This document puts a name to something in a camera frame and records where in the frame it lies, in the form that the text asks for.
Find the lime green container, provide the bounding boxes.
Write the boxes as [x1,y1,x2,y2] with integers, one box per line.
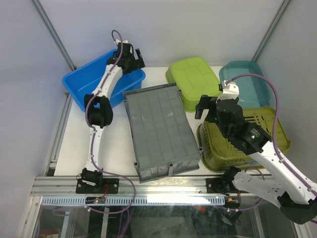
[165,57,220,112]

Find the teal transparent container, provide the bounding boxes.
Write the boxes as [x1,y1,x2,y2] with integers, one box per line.
[219,60,270,109]

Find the olive green slotted basket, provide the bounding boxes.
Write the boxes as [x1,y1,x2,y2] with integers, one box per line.
[197,106,292,173]

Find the large grey crate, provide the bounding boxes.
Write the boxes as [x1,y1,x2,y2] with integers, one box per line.
[123,83,203,183]

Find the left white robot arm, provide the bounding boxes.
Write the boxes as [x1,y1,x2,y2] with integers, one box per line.
[77,40,145,193]

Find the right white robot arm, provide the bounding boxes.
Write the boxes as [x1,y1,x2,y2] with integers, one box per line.
[195,95,317,224]

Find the blue plastic tray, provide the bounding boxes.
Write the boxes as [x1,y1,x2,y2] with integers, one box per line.
[62,50,146,111]

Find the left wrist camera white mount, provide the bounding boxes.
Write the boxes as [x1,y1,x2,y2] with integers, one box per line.
[114,39,129,46]

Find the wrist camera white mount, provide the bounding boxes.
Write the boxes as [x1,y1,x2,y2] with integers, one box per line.
[218,80,239,100]
[114,39,129,46]

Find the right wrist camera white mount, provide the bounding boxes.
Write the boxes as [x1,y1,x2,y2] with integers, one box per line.
[218,80,239,100]

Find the aluminium mounting rail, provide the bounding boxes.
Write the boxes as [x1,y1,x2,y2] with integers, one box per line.
[31,176,221,196]

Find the left aluminium frame post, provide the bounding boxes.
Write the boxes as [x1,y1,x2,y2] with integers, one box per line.
[31,0,77,71]

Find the aluminium frame post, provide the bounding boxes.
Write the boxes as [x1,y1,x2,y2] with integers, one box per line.
[31,0,77,71]
[251,0,292,62]

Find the right aluminium frame post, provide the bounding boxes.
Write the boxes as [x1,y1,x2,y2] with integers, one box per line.
[251,0,292,62]

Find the white slotted cable duct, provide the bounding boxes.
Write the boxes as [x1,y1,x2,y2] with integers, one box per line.
[42,195,225,206]

